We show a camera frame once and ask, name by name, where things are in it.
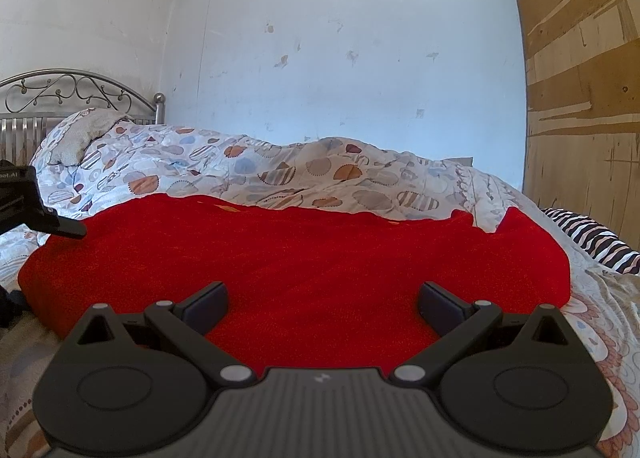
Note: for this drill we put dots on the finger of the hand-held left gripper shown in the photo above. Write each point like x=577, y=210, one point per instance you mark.
x=65, y=227

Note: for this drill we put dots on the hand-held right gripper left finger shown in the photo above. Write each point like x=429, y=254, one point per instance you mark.
x=202, y=308

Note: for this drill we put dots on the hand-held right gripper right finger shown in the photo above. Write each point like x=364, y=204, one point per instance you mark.
x=440, y=308

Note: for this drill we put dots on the beige pillow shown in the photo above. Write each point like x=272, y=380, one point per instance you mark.
x=82, y=138

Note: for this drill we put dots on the dark cloth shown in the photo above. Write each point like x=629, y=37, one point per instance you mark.
x=9, y=308

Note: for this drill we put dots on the metal bed headboard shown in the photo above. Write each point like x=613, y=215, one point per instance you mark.
x=55, y=98

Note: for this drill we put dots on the red blanket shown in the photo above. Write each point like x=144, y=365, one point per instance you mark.
x=300, y=263

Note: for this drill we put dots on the circle patterned quilt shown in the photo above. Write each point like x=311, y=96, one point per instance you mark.
x=280, y=173

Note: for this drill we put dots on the black white striped pillow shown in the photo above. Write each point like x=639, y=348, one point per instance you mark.
x=595, y=235

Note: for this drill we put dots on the wooden board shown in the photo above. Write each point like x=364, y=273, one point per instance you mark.
x=580, y=88

